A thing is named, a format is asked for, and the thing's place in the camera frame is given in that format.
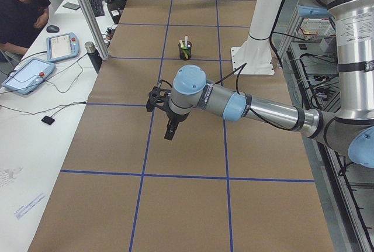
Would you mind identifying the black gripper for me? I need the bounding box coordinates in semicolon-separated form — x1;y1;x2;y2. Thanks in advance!
146;87;187;140

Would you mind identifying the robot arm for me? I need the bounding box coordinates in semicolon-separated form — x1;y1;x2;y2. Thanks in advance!
146;0;373;168

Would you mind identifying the black mesh pen cup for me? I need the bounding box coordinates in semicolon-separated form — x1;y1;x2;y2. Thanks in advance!
178;42;192;60

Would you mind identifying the yellow highlighter pen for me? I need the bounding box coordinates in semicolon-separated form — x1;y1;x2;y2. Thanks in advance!
179;40;185;49

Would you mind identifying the dark water bottle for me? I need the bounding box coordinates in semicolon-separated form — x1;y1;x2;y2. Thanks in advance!
84;42;102;74

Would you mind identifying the small black pad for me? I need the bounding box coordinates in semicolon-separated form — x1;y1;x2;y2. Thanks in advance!
41;116;55;125

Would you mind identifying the far teach pendant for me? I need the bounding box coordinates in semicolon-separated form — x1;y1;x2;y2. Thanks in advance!
46;32;80;62

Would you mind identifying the teach pendant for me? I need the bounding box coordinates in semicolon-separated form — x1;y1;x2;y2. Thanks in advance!
2;58;56;95
46;32;80;62

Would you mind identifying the black keyboard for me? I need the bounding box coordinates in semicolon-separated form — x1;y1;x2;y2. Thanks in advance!
88;0;105;17

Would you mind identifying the near teach pendant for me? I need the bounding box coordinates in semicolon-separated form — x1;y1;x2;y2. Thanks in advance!
2;58;56;95

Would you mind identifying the computer mouse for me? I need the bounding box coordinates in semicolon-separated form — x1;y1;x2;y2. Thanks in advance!
46;25;60;33

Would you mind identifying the black smartphone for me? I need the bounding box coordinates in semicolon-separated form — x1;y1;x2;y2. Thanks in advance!
63;2;80;11

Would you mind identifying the seated person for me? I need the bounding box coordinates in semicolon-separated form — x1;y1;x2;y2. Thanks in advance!
1;0;51;56

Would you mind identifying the black braided left cable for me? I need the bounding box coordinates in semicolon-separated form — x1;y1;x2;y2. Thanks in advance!
214;62;299;132

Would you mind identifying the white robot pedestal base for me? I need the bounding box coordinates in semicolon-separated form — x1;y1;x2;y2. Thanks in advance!
231;0;282;75

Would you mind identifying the aluminium frame post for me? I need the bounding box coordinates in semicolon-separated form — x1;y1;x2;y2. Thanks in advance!
78;0;109;60

